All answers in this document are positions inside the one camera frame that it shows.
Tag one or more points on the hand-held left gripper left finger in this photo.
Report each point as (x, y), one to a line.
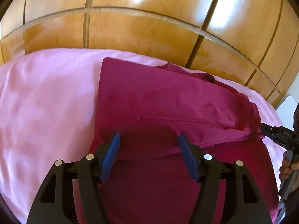
(111, 158)

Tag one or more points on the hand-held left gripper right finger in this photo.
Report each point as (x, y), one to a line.
(188, 161)

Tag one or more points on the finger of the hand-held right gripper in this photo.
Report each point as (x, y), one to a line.
(268, 128)
(275, 138)

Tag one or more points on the maroon garment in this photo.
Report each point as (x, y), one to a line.
(151, 98)

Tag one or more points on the person's right hand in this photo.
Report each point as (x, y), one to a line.
(285, 171)

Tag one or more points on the pink blanket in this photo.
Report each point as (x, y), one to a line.
(46, 109)

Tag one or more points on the wooden wardrobe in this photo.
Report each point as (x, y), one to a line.
(140, 32)

